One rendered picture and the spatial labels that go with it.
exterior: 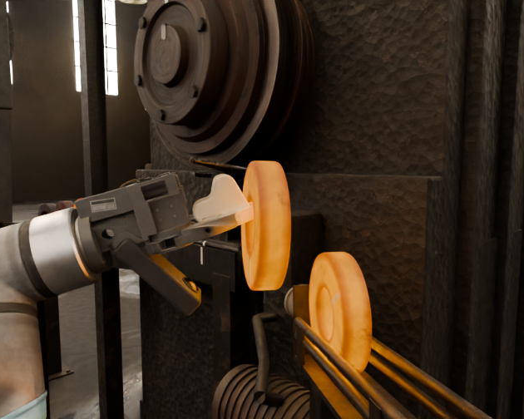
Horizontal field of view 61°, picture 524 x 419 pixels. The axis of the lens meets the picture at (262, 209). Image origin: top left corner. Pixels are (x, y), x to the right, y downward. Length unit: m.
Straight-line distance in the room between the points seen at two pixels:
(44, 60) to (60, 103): 0.98
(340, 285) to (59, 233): 0.31
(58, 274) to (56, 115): 11.08
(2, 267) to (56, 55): 11.32
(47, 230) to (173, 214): 0.13
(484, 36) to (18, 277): 0.81
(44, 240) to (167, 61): 0.56
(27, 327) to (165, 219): 0.17
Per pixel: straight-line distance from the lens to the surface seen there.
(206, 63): 0.87
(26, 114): 11.35
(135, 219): 0.51
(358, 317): 0.51
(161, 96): 1.01
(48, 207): 1.96
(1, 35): 3.67
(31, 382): 0.50
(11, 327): 0.51
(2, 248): 0.52
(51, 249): 0.50
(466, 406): 0.41
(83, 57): 8.09
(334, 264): 0.54
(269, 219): 0.46
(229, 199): 0.50
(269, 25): 0.89
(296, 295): 0.65
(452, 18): 0.87
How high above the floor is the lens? 0.90
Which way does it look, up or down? 6 degrees down
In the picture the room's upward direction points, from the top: straight up
